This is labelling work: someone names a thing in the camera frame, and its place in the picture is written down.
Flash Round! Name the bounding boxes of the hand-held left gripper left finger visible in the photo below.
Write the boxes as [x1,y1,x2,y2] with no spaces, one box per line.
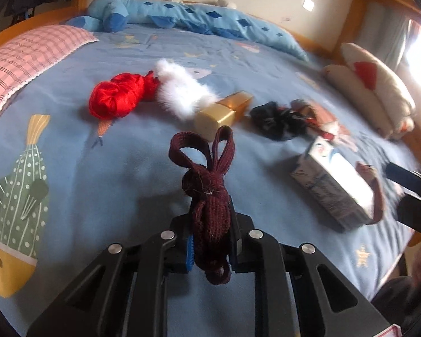
[26,214,197,337]

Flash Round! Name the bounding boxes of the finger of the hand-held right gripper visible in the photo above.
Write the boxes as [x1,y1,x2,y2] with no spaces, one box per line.
[384,161,421,197]
[396,193,421,241]

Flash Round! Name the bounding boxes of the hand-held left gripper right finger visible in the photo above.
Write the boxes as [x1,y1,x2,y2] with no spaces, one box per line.
[228,212,392,337]

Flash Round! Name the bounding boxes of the maroon knitted headband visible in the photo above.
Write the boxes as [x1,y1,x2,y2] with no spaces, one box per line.
[168,125,236,286]

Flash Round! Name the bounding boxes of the white drink carton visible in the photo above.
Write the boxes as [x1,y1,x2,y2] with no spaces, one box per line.
[290,136,374,231]

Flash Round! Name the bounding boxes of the person's leg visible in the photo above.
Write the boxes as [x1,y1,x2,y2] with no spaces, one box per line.
[370,275,421,337]

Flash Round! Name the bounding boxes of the plain beige pillow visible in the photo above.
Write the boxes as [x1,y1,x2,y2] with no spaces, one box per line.
[323,64,395,139]

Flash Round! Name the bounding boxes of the beige pillow with red print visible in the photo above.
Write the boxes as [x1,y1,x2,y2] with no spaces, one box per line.
[340,42,416,137]

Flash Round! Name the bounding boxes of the black scrunchie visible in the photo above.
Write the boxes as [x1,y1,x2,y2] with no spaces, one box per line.
[249,101,307,142]

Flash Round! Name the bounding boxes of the gold rectangular box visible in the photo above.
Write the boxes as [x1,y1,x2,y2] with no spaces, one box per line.
[194,91,254,140]

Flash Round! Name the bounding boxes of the grey curtain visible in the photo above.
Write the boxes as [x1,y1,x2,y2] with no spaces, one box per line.
[358,3,421,74]

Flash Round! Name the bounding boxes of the white fluffy fur piece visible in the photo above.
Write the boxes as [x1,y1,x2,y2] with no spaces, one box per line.
[155,58,219,122]

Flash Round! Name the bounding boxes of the red cloth scrunchie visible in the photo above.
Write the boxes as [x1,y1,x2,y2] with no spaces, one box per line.
[88,71,161,119]

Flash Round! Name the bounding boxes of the long blue plush toy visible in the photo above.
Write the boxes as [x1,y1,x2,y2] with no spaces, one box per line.
[65,0,309,62]

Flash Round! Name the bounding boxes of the pink plaid pillow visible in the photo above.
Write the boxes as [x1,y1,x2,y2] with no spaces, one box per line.
[0,24,99,137]

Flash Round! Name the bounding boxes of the wooden bed frame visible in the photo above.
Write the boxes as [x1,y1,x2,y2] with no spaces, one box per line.
[0,0,421,250]

